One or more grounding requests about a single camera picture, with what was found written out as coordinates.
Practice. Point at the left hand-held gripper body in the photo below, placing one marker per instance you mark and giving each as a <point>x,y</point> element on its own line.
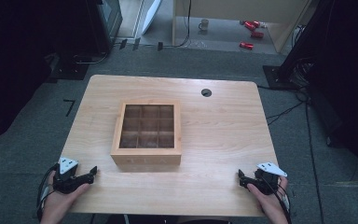
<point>66,179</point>

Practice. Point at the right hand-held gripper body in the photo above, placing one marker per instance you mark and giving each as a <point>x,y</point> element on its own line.
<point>267,179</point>

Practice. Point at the wooden compartment box with glass lid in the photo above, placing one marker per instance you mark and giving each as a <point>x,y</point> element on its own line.
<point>146,154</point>

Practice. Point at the person's left hand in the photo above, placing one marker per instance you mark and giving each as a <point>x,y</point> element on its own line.
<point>59,203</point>

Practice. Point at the person's right hand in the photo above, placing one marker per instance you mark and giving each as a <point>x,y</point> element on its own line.
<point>270,207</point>

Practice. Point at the black round table grommet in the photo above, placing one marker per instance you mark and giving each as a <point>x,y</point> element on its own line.
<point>206,92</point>

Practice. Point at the red can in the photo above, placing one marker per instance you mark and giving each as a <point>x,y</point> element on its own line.
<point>257,34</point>
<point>251,25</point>
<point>246,45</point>

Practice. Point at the grey mug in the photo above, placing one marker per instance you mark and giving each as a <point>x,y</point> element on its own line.
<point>203,24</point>

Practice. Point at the white board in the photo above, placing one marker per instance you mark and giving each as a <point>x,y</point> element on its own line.
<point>150,14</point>

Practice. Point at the black stand base plate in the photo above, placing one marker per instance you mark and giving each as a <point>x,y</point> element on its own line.
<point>276,77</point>

